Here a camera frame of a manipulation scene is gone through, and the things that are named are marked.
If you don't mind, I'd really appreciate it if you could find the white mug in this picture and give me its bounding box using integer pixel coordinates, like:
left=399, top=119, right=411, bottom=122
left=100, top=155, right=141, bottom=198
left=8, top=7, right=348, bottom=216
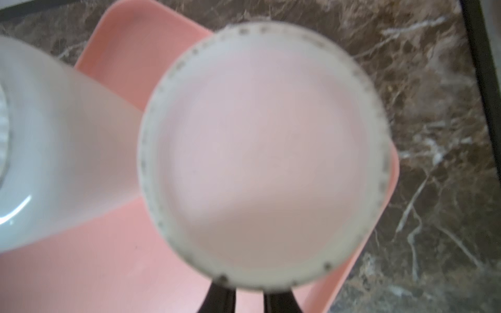
left=1, top=37, right=142, bottom=252

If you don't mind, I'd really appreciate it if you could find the pale pink mug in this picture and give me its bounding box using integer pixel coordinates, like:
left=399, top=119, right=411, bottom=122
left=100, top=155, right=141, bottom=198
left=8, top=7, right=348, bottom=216
left=138, top=22, right=393, bottom=292

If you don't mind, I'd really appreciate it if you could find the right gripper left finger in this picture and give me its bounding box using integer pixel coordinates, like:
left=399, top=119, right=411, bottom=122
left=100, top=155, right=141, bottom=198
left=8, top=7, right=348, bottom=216
left=198, top=283, right=236, bottom=313

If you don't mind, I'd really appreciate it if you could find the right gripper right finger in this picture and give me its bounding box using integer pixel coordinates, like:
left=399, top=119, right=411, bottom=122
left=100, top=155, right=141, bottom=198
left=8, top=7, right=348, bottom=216
left=264, top=290, right=303, bottom=313

